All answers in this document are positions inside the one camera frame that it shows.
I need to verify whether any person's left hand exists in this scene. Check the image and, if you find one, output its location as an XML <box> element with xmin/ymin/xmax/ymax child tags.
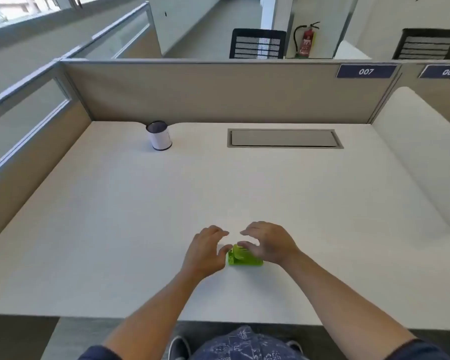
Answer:
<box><xmin>179</xmin><ymin>225</ymin><xmax>234</xmax><ymax>284</ymax></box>

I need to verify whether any black mesh office chair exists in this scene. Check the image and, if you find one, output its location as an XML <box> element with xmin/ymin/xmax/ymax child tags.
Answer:
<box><xmin>229</xmin><ymin>28</ymin><xmax>287</xmax><ymax>60</ymax></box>
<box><xmin>391</xmin><ymin>28</ymin><xmax>450</xmax><ymax>61</ymax></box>

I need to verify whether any blue number sign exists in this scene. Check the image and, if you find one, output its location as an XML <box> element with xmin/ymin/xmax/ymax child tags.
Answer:
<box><xmin>418</xmin><ymin>64</ymin><xmax>450</xmax><ymax>80</ymax></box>
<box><xmin>335</xmin><ymin>63</ymin><xmax>398</xmax><ymax>80</ymax></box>

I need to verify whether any red fire extinguisher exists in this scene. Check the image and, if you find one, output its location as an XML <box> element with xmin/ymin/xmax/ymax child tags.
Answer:
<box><xmin>293</xmin><ymin>21</ymin><xmax>321</xmax><ymax>59</ymax></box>

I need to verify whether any distant partition with glass pane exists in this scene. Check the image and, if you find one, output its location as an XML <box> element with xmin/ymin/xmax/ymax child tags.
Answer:
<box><xmin>61</xmin><ymin>1</ymin><xmax>163</xmax><ymax>61</ymax></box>

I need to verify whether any grey desk cable tray lid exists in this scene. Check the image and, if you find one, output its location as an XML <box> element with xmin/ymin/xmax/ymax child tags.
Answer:
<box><xmin>226</xmin><ymin>128</ymin><xmax>345</xmax><ymax>150</ymax></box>

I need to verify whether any person's right hand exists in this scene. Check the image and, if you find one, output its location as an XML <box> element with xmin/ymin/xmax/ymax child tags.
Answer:
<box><xmin>236</xmin><ymin>220</ymin><xmax>302</xmax><ymax>268</ymax></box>

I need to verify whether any white rounded side divider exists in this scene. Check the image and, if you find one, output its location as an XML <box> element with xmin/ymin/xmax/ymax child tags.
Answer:
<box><xmin>371</xmin><ymin>86</ymin><xmax>450</xmax><ymax>233</ymax></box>

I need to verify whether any person's navy right sleeve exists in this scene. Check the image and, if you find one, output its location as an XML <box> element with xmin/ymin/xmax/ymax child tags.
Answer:
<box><xmin>385</xmin><ymin>339</ymin><xmax>450</xmax><ymax>360</ymax></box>

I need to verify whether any window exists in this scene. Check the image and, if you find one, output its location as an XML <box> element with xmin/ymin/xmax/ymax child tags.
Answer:
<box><xmin>0</xmin><ymin>0</ymin><xmax>110</xmax><ymax>33</ymax></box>

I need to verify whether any person's left shoe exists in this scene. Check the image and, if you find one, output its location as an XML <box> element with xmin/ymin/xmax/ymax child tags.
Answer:
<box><xmin>167</xmin><ymin>335</ymin><xmax>191</xmax><ymax>360</ymax></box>

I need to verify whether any beige partition with glass pane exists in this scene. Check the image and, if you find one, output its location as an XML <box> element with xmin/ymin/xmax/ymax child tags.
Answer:
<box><xmin>0</xmin><ymin>59</ymin><xmax>95</xmax><ymax>252</ymax></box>

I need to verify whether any person's right forearm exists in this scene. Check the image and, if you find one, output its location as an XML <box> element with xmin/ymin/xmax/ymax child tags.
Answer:
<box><xmin>281</xmin><ymin>249</ymin><xmax>417</xmax><ymax>360</ymax></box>

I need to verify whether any person's navy left sleeve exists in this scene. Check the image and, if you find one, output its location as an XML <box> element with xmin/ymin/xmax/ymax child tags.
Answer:
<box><xmin>77</xmin><ymin>345</ymin><xmax>123</xmax><ymax>360</ymax></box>

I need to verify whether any white cup with black rim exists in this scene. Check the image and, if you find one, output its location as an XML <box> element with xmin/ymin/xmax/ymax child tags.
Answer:
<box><xmin>145</xmin><ymin>120</ymin><xmax>173</xmax><ymax>152</ymax></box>

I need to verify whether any beige fabric partition panel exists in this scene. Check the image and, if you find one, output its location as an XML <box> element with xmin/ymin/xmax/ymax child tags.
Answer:
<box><xmin>59</xmin><ymin>57</ymin><xmax>403</xmax><ymax>126</ymax></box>

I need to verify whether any blue patterned shirt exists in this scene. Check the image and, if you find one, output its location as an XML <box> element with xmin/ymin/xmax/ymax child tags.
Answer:
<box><xmin>189</xmin><ymin>325</ymin><xmax>305</xmax><ymax>360</ymax></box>

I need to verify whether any beige neighbouring partition panel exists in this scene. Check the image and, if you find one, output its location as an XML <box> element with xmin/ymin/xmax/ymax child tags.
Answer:
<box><xmin>369</xmin><ymin>61</ymin><xmax>450</xmax><ymax>136</ymax></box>

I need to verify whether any person's left forearm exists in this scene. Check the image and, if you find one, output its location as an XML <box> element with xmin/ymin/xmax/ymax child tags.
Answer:
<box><xmin>101</xmin><ymin>267</ymin><xmax>207</xmax><ymax>360</ymax></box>

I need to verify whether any person's navy sleeve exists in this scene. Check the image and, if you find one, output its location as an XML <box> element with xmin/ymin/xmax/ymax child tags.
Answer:
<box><xmin>385</xmin><ymin>339</ymin><xmax>450</xmax><ymax>360</ymax></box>
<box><xmin>77</xmin><ymin>345</ymin><xmax>123</xmax><ymax>360</ymax></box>

